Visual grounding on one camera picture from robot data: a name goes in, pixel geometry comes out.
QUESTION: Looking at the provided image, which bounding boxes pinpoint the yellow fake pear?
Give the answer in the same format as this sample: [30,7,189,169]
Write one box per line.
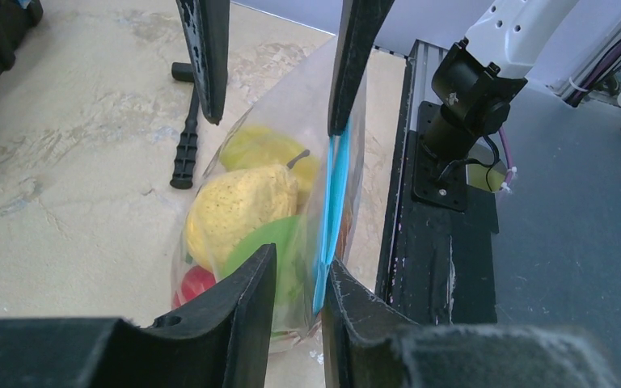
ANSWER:
[184,164,298,272]

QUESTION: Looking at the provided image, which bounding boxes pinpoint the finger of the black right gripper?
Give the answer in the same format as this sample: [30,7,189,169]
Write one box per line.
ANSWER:
[176,0,230,125]
[327,0,394,136]

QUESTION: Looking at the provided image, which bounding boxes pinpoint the red fake tomato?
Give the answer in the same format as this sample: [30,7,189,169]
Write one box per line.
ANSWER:
[171,266,216,309]

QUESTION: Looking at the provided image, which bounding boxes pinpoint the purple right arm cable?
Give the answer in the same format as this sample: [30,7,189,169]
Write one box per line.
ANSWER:
[497,128,518,194]

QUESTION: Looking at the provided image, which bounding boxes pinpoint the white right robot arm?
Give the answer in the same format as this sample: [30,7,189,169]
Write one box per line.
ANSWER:
[177,1,574,180]

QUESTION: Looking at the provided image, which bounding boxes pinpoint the black rubber mallet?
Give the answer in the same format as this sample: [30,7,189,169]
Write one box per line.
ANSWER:
[170,62,200,190]

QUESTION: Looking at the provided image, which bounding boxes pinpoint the clear zip top bag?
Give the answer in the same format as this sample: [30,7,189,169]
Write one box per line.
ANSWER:
[171,40,365,353]

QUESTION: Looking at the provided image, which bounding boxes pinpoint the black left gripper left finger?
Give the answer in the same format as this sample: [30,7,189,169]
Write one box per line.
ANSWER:
[0,244,277,387]

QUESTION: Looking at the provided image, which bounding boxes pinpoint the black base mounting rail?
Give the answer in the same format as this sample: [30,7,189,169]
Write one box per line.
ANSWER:
[375,40,499,325]

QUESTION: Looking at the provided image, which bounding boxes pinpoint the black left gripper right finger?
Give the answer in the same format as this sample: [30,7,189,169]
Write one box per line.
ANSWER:
[322,261,620,387]

